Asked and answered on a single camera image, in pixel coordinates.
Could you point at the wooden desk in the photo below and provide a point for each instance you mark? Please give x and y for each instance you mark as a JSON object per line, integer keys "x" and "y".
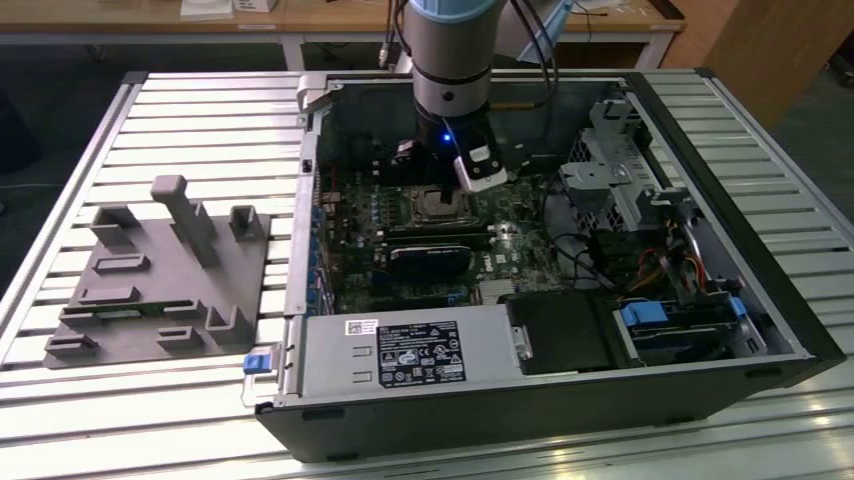
{"x": 80, "y": 22}

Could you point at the green motherboard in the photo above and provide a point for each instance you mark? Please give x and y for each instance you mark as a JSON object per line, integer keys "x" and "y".
{"x": 527, "y": 250}

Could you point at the black RAM slot bank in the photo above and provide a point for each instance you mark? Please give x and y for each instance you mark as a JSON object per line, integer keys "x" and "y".
{"x": 441, "y": 235}

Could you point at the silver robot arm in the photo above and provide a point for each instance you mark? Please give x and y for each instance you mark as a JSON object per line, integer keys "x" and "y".
{"x": 450, "y": 55}

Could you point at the grey metal drive cage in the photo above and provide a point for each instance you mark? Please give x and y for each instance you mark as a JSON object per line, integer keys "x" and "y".
{"x": 594, "y": 185}

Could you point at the grey parts rack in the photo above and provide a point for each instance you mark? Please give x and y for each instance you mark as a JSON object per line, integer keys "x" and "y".
{"x": 167, "y": 280}

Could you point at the blue plastic clip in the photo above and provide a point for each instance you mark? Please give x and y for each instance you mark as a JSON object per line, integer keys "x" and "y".
{"x": 736, "y": 307}

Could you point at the green RAM stick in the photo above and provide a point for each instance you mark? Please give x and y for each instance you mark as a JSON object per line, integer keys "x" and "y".
{"x": 130, "y": 311}

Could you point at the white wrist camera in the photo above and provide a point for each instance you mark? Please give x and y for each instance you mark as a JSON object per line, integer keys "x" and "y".
{"x": 482, "y": 172}

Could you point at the wooden cabinet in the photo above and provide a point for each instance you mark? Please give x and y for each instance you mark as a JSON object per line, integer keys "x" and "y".
{"x": 768, "y": 50}

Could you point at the silver topped CPU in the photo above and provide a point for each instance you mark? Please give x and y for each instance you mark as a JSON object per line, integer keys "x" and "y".
{"x": 434, "y": 209}

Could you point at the grey power supply unit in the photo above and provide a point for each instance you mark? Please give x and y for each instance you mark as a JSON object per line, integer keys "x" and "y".
{"x": 334, "y": 360}

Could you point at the black PC case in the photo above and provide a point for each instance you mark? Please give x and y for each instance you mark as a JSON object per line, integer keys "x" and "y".
{"x": 467, "y": 430}

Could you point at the silver chipset heatsink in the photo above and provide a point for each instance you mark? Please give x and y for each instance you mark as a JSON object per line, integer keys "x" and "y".
{"x": 499, "y": 291}

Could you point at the blue case latch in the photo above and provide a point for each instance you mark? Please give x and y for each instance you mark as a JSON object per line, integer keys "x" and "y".
{"x": 256, "y": 362}

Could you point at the white printed box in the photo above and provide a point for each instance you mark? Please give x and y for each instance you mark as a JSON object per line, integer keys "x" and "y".
{"x": 256, "y": 5}

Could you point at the black graphics card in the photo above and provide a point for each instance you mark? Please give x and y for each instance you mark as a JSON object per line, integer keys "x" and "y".
{"x": 430, "y": 262}

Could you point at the hard disk in blue carrier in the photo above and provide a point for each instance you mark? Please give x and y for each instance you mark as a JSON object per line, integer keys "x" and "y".
{"x": 643, "y": 315}

